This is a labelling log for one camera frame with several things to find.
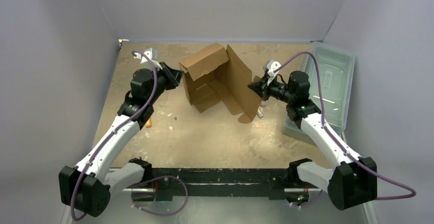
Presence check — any brown cardboard box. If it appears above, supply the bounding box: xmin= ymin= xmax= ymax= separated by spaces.
xmin=179 ymin=43 xmax=261 ymax=124

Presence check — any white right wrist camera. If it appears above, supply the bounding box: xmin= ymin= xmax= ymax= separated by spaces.
xmin=263 ymin=59 xmax=281 ymax=80

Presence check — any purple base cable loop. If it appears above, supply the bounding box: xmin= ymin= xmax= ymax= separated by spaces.
xmin=131 ymin=175 xmax=189 ymax=217

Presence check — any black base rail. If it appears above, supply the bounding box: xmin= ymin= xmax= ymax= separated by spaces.
xmin=120 ymin=167 xmax=316 ymax=202

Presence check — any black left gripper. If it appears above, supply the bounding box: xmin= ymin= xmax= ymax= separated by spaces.
xmin=148 ymin=62 xmax=184 ymax=104

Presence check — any pink marker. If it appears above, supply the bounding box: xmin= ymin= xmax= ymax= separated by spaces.
xmin=256 ymin=100 xmax=266 ymax=119

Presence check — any orange marker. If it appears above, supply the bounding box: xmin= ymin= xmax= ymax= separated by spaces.
xmin=145 ymin=118 xmax=152 ymax=128

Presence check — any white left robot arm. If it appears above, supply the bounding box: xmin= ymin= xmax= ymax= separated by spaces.
xmin=59 ymin=62 xmax=184 ymax=221

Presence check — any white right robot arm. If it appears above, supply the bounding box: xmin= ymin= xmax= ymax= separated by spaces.
xmin=248 ymin=71 xmax=377 ymax=210

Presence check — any clear plastic storage bin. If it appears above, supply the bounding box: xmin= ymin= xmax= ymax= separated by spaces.
xmin=300 ymin=42 xmax=356 ymax=135

